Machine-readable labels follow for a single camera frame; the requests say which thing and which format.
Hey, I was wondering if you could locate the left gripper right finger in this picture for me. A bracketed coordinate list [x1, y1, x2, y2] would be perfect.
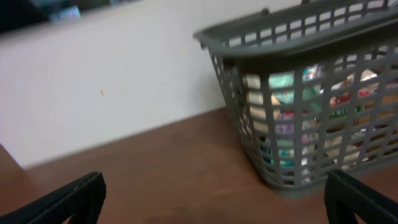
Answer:
[324, 169, 397, 224]

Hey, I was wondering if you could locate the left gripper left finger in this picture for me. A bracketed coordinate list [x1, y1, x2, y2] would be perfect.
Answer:
[1, 172, 106, 224]

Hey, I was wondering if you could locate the Kleenex tissue multipack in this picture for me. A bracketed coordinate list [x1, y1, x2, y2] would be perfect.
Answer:
[275, 72, 322, 185]

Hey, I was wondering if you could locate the snack bag with barcode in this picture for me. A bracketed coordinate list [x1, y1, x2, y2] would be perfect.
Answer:
[330, 69, 397, 99]

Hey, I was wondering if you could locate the beige snack bag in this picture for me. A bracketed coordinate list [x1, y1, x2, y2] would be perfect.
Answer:
[243, 73, 281, 136]

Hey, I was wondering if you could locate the teal packet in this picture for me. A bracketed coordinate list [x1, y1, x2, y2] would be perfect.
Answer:
[269, 68, 322, 111]

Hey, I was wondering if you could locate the grey plastic basket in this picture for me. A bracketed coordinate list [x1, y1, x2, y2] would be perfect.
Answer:
[194, 0, 397, 197]

